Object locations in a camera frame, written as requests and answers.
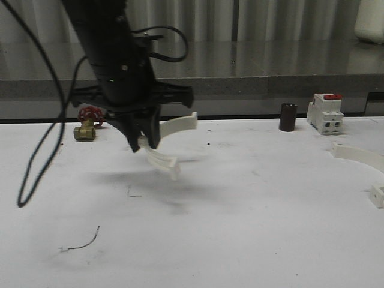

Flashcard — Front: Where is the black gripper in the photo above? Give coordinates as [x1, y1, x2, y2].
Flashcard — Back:
[70, 53, 194, 153]

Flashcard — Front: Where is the white half-ring pipe clamp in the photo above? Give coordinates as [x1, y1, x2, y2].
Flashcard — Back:
[331, 142, 383, 209]
[138, 112, 198, 181]

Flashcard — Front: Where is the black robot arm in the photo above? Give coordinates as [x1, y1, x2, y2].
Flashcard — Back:
[62, 1, 194, 152]

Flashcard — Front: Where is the brass valve red handwheel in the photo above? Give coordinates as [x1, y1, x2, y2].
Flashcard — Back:
[73, 106, 103, 141]

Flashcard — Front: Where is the grey stone counter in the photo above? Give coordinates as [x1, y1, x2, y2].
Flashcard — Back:
[1, 40, 383, 101]

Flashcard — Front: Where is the grey pleated curtain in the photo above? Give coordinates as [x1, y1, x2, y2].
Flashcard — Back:
[1, 0, 360, 44]

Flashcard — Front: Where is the dark brown cylindrical capacitor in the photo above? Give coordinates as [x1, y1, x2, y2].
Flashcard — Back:
[279, 103, 298, 132]

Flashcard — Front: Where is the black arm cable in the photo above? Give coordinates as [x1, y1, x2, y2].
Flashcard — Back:
[0, 0, 91, 208]

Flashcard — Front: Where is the white circuit breaker red switch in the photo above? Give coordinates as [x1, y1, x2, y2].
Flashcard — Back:
[307, 93, 344, 135]

